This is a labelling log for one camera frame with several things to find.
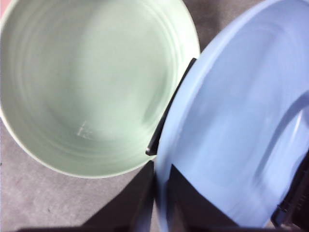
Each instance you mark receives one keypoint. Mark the black plastic dish rack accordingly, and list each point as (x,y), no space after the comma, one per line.
(153,147)

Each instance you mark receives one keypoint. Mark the light blue plate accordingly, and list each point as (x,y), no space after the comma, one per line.
(229,96)

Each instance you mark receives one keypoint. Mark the light green plate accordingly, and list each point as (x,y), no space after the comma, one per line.
(91,84)

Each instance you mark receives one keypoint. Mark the pink plate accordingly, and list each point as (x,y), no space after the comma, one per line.
(3,7)

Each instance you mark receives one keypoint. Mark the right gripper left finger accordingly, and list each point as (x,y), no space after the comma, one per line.
(130,207)

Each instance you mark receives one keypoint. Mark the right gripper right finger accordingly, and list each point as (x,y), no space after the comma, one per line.
(190,210)

